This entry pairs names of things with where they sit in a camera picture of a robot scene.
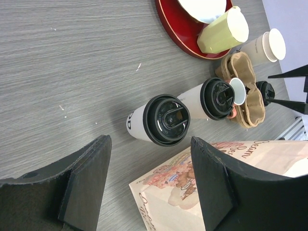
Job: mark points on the pink mug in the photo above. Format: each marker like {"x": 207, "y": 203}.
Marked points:
{"x": 239, "y": 95}

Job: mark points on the white paper cup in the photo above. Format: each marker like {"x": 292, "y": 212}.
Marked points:
{"x": 134, "y": 124}
{"x": 192, "y": 100}

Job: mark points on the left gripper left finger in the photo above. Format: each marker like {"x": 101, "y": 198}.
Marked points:
{"x": 65, "y": 195}

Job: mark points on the paper takeout bag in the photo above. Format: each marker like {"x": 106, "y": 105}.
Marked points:
{"x": 167, "y": 196}

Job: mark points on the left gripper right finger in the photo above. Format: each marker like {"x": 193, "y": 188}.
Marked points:
{"x": 235, "y": 196}

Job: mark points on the white paper plate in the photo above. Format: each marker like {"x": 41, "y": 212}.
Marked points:
{"x": 204, "y": 11}

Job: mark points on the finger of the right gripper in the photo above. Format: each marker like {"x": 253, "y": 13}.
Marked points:
{"x": 300, "y": 107}
{"x": 298, "y": 72}

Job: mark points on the black cup lids stack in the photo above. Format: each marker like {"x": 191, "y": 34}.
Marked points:
{"x": 266, "y": 90}

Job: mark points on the black cup lid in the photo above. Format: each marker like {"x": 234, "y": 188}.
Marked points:
{"x": 166, "y": 120}
{"x": 217, "y": 98}

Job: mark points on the brown cardboard cup carrier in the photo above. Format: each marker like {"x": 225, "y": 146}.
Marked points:
{"x": 252, "y": 112}

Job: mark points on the stack of white paper cups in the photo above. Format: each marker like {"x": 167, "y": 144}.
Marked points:
{"x": 267, "y": 48}

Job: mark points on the red round tray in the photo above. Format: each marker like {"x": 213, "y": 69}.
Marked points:
{"x": 183, "y": 29}

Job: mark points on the aluminium frame rail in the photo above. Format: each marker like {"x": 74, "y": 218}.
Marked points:
{"x": 295, "y": 132}

